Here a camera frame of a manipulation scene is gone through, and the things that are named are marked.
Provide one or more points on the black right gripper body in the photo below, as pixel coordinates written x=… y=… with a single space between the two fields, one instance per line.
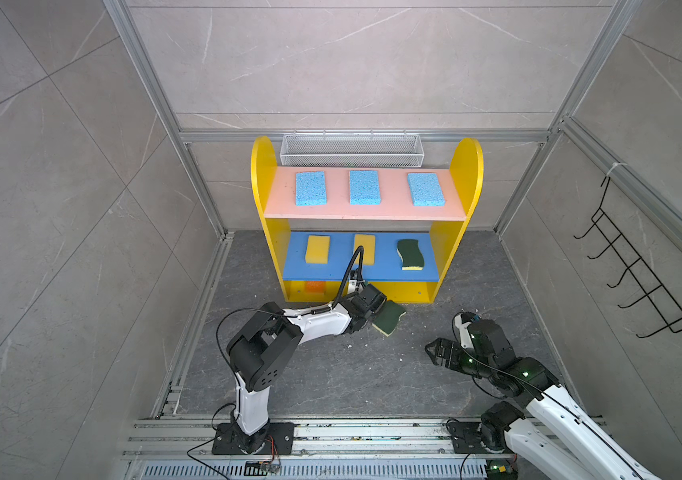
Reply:
x=462 y=359

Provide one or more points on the yellow rectangular sponge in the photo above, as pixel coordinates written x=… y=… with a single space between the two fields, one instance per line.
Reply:
x=368 y=243

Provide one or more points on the white wire mesh basket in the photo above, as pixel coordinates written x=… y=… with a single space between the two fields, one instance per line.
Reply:
x=359 y=150

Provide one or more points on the dark green wavy sponge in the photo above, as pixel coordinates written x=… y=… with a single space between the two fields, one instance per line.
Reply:
x=388 y=318
x=410 y=254

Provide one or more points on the light blue cellulose sponge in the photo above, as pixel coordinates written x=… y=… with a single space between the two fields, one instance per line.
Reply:
x=425 y=190

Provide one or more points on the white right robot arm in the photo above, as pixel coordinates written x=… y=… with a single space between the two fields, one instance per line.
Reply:
x=537 y=419

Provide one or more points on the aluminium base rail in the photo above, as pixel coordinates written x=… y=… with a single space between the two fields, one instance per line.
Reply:
x=315 y=448

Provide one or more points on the blue lower shelf board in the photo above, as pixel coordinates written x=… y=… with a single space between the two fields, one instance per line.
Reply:
x=387 y=266

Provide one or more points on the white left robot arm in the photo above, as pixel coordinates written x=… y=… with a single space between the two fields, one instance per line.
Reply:
x=264 y=346

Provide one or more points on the orange sponge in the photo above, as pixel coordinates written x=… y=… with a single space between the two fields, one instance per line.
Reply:
x=315 y=287

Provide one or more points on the black wire hook rack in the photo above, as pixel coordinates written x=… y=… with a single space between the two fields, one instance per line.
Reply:
x=652 y=290

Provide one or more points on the yellow shelf unit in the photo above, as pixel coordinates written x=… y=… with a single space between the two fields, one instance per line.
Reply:
x=467 y=166

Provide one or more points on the dark green wavy sponge front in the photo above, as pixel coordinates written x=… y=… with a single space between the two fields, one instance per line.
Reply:
x=410 y=254

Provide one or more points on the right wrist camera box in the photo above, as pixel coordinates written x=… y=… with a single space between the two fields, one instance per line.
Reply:
x=483 y=339

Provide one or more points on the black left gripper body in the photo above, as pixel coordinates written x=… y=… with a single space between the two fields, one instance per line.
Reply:
x=347 y=300

